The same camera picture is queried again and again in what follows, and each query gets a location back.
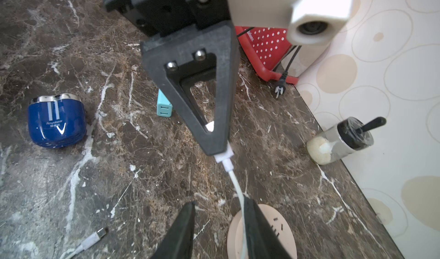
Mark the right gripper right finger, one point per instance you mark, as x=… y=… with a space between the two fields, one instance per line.
x=255 y=224

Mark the pink round power strip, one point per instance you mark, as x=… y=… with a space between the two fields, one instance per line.
x=280 y=230

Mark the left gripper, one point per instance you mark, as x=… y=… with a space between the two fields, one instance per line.
x=197 y=70

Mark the glass jar with black lid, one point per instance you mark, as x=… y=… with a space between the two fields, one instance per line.
x=343 y=139

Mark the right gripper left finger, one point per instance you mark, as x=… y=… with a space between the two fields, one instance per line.
x=178 y=242

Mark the red polka dot toaster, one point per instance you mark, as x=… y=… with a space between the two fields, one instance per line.
x=267 y=48

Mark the blue electric shaver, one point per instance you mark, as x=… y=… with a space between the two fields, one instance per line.
x=56 y=121

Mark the teal usb charger adapter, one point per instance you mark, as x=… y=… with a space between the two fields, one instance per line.
x=164 y=107

